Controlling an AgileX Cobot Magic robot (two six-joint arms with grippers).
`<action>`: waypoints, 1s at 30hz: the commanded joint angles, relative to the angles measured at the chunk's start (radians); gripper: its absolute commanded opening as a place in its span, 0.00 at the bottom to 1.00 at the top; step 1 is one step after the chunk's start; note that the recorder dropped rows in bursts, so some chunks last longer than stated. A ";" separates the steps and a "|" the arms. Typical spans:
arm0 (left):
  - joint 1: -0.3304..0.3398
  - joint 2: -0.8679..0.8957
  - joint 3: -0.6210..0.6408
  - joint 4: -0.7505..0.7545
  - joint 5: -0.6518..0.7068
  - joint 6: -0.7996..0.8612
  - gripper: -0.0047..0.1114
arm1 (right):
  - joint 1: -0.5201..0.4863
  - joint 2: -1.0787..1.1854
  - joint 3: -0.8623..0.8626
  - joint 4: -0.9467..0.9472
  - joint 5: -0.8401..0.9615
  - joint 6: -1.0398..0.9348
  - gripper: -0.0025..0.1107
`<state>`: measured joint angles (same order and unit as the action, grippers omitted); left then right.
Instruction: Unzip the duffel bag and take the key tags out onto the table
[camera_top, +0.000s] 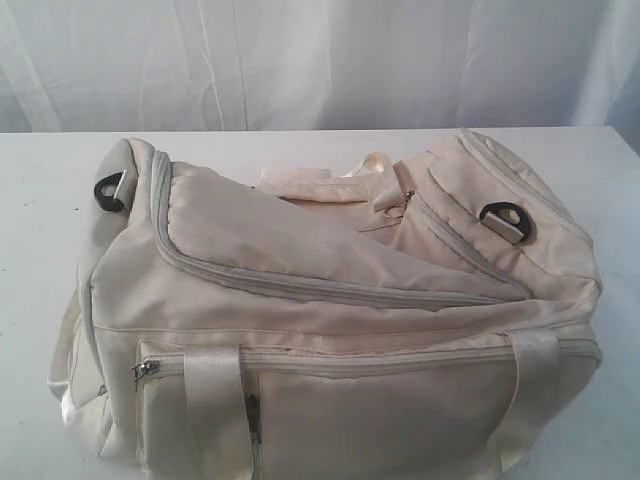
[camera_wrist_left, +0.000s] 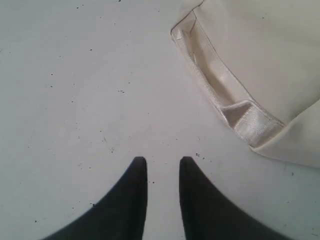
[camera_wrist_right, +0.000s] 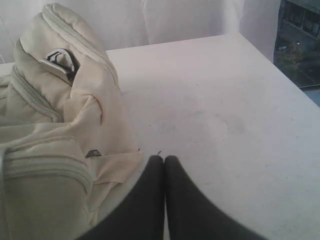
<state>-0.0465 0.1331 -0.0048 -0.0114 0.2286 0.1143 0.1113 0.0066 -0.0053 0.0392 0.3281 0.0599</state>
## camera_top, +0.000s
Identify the cream duffel bag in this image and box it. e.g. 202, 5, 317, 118
48, 130, 602, 479

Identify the white backdrop curtain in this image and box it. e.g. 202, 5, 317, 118
1, 1, 639, 136

